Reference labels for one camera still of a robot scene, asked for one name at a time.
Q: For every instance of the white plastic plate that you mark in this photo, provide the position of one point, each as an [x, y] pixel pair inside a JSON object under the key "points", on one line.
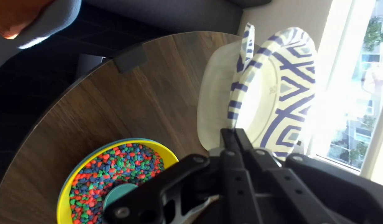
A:
{"points": [[214, 102]]}

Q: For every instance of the heap of coloured gravel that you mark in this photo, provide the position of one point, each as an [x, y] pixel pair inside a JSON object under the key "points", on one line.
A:
{"points": [[116, 168]]}

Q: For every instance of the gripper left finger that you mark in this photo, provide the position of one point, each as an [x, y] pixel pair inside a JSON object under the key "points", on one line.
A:
{"points": [[166, 183]]}

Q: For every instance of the blue patterned paper bowl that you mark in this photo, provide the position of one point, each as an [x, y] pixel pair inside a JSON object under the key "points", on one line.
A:
{"points": [[287, 93]]}

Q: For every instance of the teal round scoop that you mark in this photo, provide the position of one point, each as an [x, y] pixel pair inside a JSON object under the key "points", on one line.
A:
{"points": [[118, 192]]}

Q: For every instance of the window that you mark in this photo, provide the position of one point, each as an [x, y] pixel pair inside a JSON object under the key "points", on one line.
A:
{"points": [[359, 93]]}

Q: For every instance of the orange cushion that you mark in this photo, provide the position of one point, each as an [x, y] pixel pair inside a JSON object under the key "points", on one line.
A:
{"points": [[14, 15]]}

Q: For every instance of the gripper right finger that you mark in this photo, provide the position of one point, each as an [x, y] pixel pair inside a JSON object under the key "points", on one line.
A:
{"points": [[334, 186]]}

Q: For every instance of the black clamp pad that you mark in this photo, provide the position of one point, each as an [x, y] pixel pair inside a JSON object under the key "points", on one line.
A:
{"points": [[130, 59]]}

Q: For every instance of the grey cushion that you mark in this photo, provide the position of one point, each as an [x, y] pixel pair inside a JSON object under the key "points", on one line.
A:
{"points": [[54, 21]]}

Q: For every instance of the dark grey sofa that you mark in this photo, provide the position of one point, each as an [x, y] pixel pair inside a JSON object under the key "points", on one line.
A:
{"points": [[166, 15]]}

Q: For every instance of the yellow and teal bowl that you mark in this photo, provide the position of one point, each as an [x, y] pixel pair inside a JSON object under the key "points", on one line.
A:
{"points": [[64, 202]]}

